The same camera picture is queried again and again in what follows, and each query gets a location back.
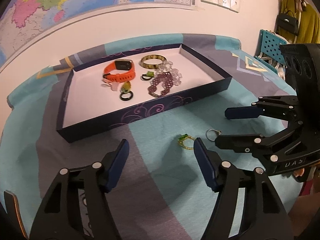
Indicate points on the person's right forearm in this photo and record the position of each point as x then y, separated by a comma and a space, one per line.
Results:
307, 205

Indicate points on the blue perforated plastic basket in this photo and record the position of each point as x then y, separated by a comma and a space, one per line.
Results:
271, 45

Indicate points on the teal grey printed cloth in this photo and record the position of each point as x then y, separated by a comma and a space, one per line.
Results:
162, 160

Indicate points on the tortoiseshell bangle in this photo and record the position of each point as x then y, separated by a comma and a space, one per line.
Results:
150, 66

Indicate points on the orange smartwatch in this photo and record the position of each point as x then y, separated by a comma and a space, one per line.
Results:
125, 76

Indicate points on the black handbag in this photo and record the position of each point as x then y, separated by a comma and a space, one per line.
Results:
287, 23

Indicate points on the dark blue cardboard box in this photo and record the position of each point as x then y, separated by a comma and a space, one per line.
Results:
95, 110

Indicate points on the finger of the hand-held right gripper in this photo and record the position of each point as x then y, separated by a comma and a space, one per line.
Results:
237, 142
242, 112

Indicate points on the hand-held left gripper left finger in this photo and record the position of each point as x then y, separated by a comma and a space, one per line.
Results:
120, 160

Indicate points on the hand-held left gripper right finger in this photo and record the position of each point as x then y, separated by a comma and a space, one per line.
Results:
203, 162

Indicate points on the yellow garment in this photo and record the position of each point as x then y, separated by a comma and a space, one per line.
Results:
308, 22

